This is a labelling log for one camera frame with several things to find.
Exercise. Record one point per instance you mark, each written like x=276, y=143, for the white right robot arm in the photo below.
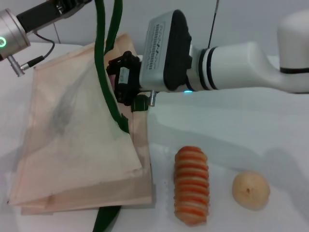
x=241, y=65

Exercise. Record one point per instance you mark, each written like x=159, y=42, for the beige round toy fruit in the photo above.
x=251, y=191

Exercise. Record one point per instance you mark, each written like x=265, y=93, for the grey black wrist camera box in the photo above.
x=154, y=53

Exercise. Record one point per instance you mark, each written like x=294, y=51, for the orange striped bread roll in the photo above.
x=190, y=186

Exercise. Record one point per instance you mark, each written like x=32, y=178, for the silver right wrist connector plug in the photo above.
x=152, y=99

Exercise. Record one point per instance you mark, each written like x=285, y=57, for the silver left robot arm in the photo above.
x=12, y=33

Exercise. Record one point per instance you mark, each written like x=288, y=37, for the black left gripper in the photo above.
x=43, y=14

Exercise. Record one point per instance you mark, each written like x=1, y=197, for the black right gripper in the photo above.
x=129, y=81

